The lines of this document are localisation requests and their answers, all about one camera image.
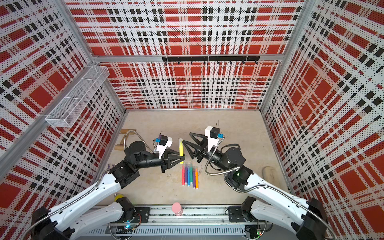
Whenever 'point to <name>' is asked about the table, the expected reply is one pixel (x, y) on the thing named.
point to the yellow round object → (118, 196)
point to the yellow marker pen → (181, 149)
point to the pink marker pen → (183, 176)
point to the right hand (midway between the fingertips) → (188, 137)
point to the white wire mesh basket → (71, 108)
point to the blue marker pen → (186, 174)
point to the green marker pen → (191, 174)
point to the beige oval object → (269, 174)
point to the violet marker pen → (194, 178)
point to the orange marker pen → (197, 179)
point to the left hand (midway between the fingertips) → (185, 157)
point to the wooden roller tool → (120, 147)
